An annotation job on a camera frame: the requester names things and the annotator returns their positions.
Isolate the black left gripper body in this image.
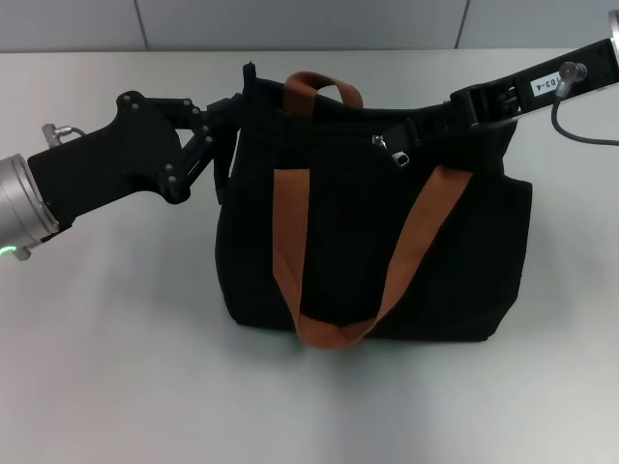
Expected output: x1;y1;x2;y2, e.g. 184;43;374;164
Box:
26;90;194;232

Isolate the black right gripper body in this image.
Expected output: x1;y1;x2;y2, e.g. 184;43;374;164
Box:
449;38;619;127

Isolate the silver zipper pull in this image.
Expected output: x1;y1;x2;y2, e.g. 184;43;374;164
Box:
370;133;412;171

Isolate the black tote bag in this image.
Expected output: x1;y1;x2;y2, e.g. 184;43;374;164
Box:
213;60;534;352

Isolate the left gripper cable, metal plug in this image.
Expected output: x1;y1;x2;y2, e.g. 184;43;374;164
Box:
41;123;89;147

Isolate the gripper cable, metal plug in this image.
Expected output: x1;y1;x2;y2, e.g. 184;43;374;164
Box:
41;123;89;147
550;61;619;147

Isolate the right gripper cable, metal plug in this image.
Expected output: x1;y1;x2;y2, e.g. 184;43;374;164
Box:
550;61;619;147

